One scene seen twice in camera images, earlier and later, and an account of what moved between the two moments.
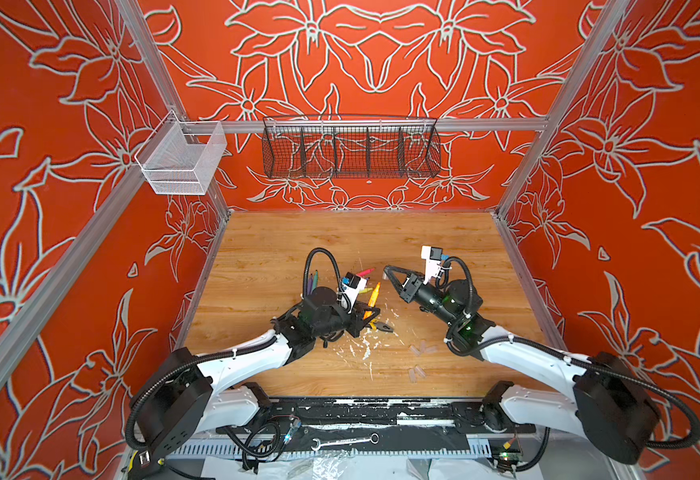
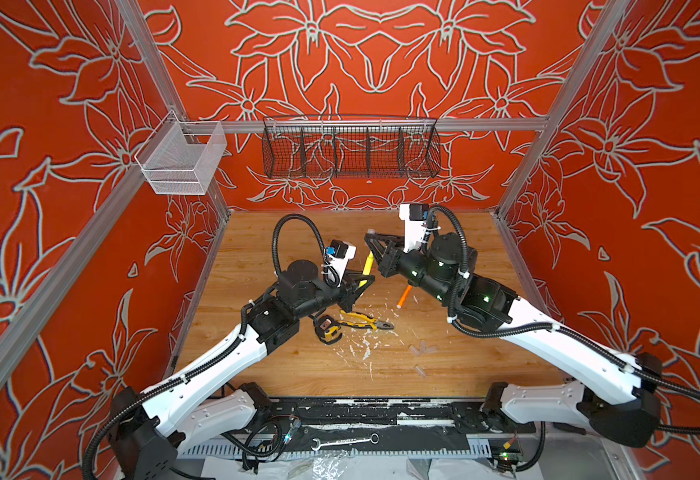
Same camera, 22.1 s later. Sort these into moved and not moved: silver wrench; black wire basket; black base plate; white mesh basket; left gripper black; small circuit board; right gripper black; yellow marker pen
Moved: yellow marker pen; right gripper black; left gripper black
Not moved: white mesh basket; small circuit board; silver wrench; black base plate; black wire basket
